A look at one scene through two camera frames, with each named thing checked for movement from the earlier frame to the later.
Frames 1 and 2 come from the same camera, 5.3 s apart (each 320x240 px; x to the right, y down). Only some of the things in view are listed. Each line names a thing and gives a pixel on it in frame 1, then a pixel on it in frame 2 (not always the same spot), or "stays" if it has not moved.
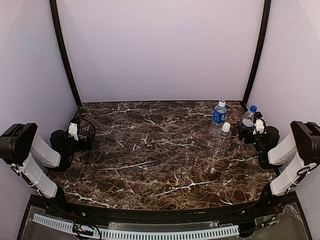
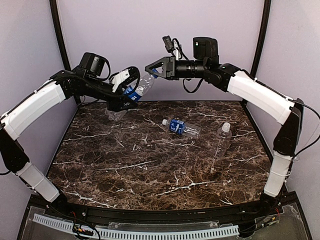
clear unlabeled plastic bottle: [224, 138] stays
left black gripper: [81, 136] -> [119, 105]
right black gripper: [249, 132] -> [169, 67]
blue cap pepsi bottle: [248, 121] -> [145, 84]
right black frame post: [267, 9] stays
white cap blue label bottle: [220, 113] -> [181, 127]
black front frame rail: [268, 204] stays
